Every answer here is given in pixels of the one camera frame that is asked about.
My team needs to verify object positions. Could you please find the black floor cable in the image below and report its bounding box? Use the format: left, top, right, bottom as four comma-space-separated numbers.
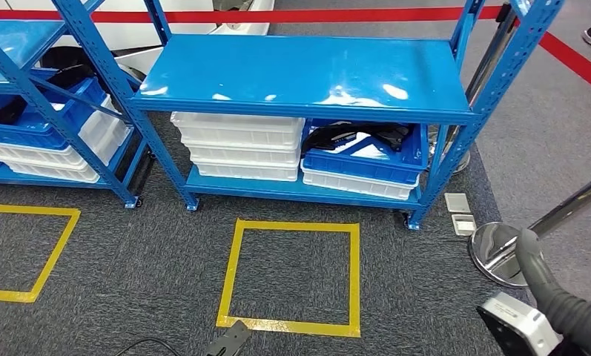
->
113, 338, 181, 356

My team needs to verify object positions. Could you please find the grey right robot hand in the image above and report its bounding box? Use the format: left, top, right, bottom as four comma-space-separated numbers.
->
515, 228, 561, 306

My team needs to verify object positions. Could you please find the blue metal shelf rack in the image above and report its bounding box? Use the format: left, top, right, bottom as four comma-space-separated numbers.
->
51, 0, 567, 231
0, 0, 152, 211

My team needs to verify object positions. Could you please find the black curved trim part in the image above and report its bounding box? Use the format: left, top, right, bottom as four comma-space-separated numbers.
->
302, 122, 377, 154
373, 122, 415, 151
0, 46, 99, 125

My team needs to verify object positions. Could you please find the blue plastic bin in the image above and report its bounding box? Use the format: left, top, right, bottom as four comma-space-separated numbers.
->
0, 76, 108, 151
300, 118, 430, 187

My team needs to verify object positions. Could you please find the red barrier belt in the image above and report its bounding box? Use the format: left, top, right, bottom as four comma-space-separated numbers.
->
0, 5, 591, 99

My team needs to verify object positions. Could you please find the dark grey bracket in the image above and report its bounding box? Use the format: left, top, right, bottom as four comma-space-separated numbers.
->
205, 320, 252, 356

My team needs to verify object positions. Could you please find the silver floor socket box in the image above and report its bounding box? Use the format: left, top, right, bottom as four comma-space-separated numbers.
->
444, 192, 472, 214
450, 214, 478, 237

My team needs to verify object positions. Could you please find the white car body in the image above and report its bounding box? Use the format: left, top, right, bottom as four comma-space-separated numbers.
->
5, 0, 277, 76

